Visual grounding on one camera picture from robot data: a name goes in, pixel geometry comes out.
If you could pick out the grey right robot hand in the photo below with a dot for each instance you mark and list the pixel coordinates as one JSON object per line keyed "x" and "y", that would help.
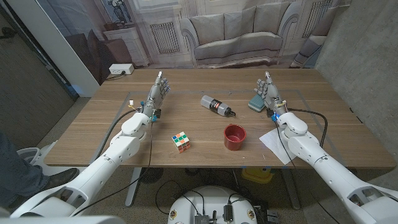
{"x": 272, "y": 96}

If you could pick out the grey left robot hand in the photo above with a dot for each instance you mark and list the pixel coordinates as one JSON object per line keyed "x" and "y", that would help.
{"x": 155, "y": 96}

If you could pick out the white paper towel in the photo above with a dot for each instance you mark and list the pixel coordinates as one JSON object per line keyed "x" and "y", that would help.
{"x": 273, "y": 143}

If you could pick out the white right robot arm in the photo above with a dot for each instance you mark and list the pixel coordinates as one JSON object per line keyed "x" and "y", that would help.
{"x": 308, "y": 146}

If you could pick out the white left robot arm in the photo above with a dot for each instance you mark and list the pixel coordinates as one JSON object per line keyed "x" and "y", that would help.
{"x": 124, "y": 149}

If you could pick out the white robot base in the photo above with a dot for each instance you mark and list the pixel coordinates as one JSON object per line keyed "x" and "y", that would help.
{"x": 213, "y": 199}

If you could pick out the Rubik's cube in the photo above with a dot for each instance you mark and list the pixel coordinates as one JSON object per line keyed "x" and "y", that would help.
{"x": 181, "y": 141}

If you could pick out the red cup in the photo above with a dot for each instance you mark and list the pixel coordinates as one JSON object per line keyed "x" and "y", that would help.
{"x": 234, "y": 138}

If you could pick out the grey bottle with black cap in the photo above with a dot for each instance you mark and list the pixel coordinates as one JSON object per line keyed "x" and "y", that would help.
{"x": 214, "y": 105}

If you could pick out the white power strip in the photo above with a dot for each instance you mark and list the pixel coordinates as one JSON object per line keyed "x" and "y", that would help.
{"x": 121, "y": 68}

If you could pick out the printed living room backdrop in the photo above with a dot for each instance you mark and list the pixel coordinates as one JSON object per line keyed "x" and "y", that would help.
{"x": 236, "y": 31}

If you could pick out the black round fan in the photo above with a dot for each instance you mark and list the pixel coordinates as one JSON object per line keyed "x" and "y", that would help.
{"x": 151, "y": 175}

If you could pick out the yellow object under table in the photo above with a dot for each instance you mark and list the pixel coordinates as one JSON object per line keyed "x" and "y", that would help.
{"x": 257, "y": 175}

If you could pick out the grey table leg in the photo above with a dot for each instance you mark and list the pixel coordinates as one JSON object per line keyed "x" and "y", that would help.
{"x": 133, "y": 186}
{"x": 291, "y": 189}

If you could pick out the black shoe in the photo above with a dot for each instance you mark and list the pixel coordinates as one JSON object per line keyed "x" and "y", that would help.
{"x": 62, "y": 177}

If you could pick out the white chair base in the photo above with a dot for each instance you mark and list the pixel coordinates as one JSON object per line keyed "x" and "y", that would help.
{"x": 31, "y": 155}

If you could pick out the person's leg in jeans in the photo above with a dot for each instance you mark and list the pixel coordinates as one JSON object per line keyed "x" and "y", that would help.
{"x": 15, "y": 174}

